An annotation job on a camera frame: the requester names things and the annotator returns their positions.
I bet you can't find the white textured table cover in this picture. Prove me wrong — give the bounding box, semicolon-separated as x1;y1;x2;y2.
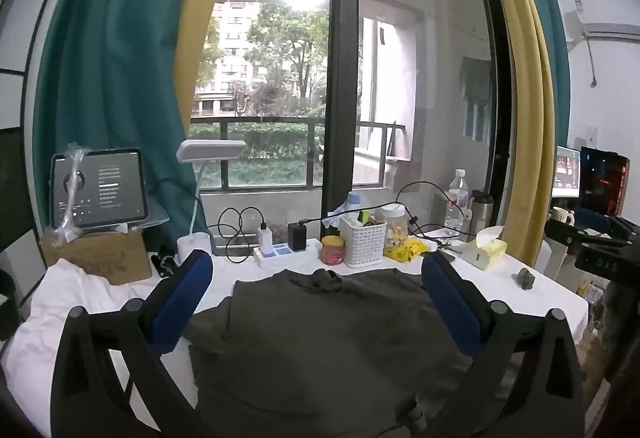
0;238;591;438

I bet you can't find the cardboard box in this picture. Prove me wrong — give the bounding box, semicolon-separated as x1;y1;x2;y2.
39;229;153;286

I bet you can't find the white desk lamp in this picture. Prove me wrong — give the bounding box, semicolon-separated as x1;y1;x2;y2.
176;139;248;264

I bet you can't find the clear snack jar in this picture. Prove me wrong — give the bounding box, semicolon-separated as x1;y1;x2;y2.
381;204;408;259

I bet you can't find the olive green shirt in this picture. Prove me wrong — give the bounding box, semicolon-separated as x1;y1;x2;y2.
182;268;486;438

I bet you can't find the clear water bottle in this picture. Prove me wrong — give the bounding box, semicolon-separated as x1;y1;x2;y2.
444;169;470;234

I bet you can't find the red can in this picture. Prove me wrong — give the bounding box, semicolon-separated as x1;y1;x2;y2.
320;234;347;266

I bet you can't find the dark thermos flask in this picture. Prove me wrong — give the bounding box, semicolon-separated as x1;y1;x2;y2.
469;190;495;241

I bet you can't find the black key bunch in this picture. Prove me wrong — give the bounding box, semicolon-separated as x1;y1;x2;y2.
151;245;178;278

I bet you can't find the computer monitor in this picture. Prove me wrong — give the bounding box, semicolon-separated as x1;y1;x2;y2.
552;145;583;199

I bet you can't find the black window frame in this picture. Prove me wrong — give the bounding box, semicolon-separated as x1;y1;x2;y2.
322;0;363;239

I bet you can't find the white plastic basket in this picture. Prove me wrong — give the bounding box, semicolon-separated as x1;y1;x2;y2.
340;213;388;268

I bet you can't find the teal curtain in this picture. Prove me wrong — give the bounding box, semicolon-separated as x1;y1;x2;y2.
500;0;571;149
32;0;221;239

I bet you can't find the white air conditioner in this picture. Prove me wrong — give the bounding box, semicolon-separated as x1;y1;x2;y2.
565;10;640;49

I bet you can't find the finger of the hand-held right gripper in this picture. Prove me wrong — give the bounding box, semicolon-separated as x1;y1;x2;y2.
546;210;640;246

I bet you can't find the person's right forearm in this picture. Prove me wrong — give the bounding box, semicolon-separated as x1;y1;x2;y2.
602;274;640;386

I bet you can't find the white crumpled garment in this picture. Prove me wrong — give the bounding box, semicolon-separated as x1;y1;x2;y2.
5;258;163;369

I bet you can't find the black charger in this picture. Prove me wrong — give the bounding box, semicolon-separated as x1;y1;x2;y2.
287;221;308;251

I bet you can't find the black computer case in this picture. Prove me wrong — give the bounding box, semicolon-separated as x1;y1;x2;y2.
579;146;630;219

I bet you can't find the grey tablet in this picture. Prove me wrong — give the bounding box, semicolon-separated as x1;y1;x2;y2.
49;148;150;229

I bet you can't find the looped black cable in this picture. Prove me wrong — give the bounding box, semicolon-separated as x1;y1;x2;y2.
217;207;261;264

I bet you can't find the light blue plastic bag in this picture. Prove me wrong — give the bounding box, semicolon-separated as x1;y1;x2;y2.
322;203;361;229

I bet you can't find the yellow curtain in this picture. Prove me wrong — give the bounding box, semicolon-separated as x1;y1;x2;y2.
470;0;558;264
172;0;251;139

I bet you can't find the pale yellow tissue box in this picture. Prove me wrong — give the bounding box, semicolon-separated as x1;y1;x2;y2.
461;225;508;271

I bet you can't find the clear plastic wrap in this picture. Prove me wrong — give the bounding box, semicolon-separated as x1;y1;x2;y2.
45;143;93;246

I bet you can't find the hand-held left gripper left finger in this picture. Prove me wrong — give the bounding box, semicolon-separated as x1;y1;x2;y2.
50;249;214;438

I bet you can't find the white power strip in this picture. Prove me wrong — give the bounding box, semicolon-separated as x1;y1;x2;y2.
253;238;323;269

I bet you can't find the balcony railing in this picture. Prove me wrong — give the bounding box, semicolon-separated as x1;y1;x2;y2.
190;115;408;191

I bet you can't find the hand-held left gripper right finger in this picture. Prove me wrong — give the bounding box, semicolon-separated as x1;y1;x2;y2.
421;250;586;438

